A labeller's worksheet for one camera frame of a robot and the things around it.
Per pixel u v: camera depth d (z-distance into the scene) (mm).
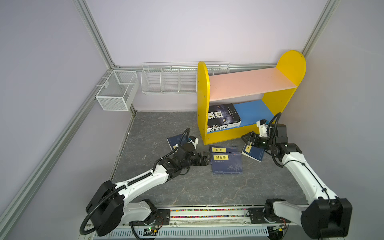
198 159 696
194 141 736
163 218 734
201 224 728
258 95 1189
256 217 743
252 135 723
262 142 693
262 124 726
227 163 912
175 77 991
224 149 967
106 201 398
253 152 949
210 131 894
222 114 896
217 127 890
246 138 789
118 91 969
